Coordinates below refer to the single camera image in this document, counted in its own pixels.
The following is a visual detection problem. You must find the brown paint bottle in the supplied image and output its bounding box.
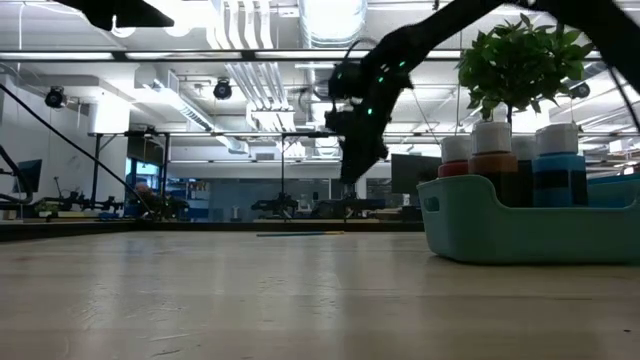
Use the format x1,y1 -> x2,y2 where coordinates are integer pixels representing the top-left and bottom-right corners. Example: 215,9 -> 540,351
467,121 -> 520,209

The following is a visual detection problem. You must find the silver ventilation duct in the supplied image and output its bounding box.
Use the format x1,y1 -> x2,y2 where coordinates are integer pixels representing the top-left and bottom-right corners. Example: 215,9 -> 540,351
298,0 -> 369,157

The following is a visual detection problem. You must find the red paint bottle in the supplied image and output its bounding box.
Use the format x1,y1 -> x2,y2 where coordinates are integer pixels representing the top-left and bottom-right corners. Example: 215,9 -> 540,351
438,134 -> 472,179

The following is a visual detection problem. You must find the black paint bottle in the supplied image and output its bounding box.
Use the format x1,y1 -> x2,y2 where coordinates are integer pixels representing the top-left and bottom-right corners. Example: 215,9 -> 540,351
510,135 -> 539,209

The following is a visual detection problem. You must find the blue flat tray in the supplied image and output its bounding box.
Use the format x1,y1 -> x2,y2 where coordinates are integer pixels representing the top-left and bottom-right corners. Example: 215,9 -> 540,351
585,172 -> 640,209

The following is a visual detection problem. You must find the black background table frame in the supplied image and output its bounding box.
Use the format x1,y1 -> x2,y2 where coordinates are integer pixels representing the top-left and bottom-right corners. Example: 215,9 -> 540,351
89,130 -> 171,217

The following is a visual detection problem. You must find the teal plastic bin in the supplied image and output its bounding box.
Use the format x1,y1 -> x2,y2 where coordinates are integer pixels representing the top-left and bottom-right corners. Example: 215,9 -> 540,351
416,174 -> 640,265

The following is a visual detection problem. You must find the green artificial plant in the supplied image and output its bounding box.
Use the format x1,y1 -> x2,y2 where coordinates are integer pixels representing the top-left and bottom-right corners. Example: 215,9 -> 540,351
456,12 -> 596,126

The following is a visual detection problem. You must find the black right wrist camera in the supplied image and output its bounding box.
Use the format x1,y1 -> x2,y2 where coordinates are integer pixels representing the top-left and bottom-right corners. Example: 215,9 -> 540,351
327,59 -> 367,101

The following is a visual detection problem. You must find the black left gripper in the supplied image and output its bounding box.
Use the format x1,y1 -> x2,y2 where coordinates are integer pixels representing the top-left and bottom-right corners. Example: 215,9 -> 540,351
54,0 -> 176,32

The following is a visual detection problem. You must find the person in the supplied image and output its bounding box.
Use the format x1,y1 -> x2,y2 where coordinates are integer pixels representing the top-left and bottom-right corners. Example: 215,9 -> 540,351
133,182 -> 169,219

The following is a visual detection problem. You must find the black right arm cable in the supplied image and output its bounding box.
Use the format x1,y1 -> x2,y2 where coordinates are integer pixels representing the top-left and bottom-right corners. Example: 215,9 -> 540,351
312,37 -> 380,101

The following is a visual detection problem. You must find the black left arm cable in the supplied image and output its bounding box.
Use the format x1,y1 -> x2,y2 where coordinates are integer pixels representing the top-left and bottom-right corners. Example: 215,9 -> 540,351
0,82 -> 154,215

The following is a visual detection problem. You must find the small dark monitor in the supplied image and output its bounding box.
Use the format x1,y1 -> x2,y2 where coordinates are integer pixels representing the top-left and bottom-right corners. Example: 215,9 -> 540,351
14,158 -> 44,194

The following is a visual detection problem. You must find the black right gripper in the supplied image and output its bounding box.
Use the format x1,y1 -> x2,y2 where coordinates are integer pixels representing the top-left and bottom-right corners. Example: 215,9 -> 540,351
324,73 -> 414,186

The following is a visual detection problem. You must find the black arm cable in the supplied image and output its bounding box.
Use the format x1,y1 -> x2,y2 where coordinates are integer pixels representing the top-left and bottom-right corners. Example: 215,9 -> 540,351
312,37 -> 380,101
0,82 -> 154,215

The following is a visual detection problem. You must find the blue paint bottle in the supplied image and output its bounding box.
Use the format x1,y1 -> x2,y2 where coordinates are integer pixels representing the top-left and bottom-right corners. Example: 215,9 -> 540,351
531,123 -> 590,209

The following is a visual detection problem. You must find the blue paintbrush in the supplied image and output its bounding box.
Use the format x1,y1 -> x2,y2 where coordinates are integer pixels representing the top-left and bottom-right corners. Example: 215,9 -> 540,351
256,230 -> 346,238

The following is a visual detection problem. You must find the large black monitor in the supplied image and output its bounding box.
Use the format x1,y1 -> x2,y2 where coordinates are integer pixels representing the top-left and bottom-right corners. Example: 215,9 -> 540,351
390,153 -> 445,197

